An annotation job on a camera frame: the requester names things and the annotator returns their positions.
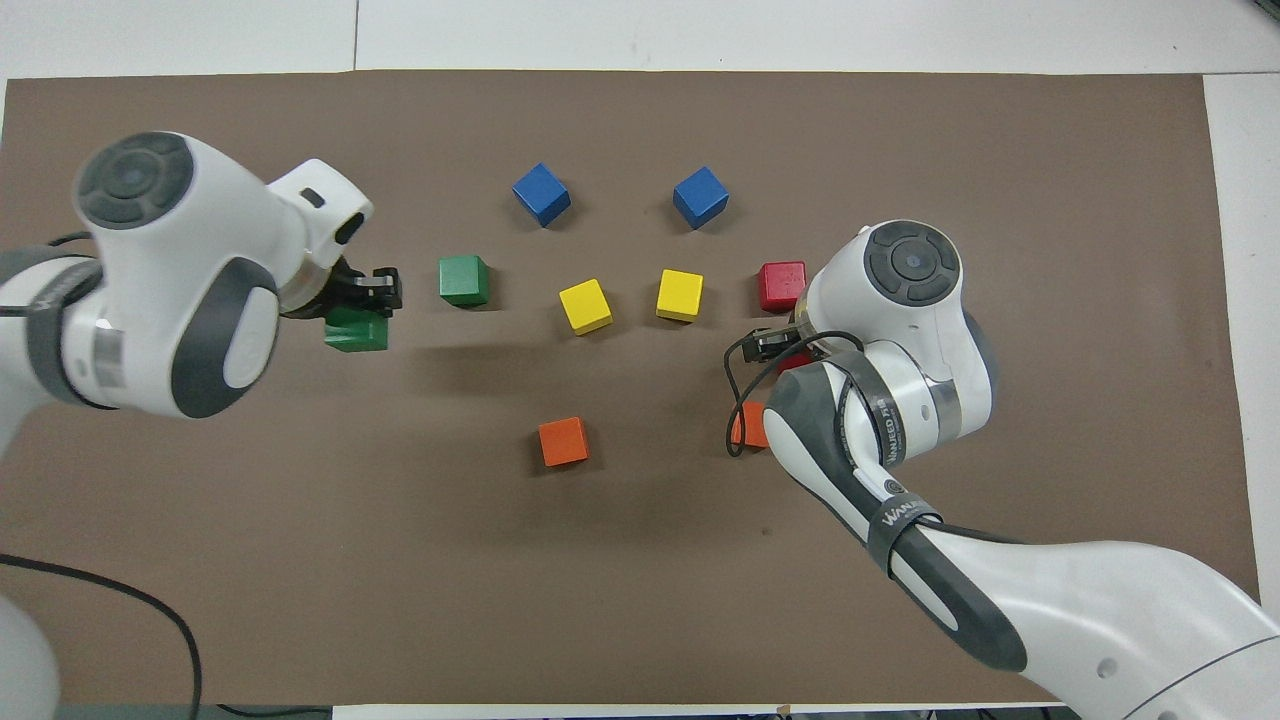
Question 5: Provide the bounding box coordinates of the orange wooden cube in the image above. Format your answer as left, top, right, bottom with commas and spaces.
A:
729, 400, 772, 450
537, 416, 591, 469

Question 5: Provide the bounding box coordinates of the yellow wooden cube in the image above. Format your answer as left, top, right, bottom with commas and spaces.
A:
558, 278, 615, 337
655, 268, 705, 324

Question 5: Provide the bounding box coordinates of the black left arm gripper cable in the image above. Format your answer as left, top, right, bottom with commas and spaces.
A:
0, 553, 204, 720

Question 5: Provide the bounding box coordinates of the blue wooden cube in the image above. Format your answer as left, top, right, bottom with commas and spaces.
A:
672, 165, 731, 232
511, 162, 573, 229

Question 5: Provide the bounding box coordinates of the black right arm gripper cable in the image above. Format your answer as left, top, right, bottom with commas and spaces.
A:
722, 328, 866, 459

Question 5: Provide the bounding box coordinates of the black velcro cable strap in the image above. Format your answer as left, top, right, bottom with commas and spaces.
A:
865, 498, 943, 579
22, 258, 106, 406
818, 350, 909, 469

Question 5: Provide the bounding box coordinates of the black arm gripper cable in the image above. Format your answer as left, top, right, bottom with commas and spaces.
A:
722, 328, 866, 459
0, 553, 204, 720

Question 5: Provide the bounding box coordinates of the brown table mat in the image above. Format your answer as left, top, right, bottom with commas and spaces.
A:
0, 68, 1263, 706

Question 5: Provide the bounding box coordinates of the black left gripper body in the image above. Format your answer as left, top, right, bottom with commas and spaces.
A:
283, 256, 354, 322

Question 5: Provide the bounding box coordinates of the thin black floor cable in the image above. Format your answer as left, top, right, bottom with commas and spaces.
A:
215, 703, 333, 720

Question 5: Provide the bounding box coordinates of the green wooden cube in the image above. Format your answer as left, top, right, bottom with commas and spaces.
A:
323, 305, 390, 354
438, 254, 492, 308

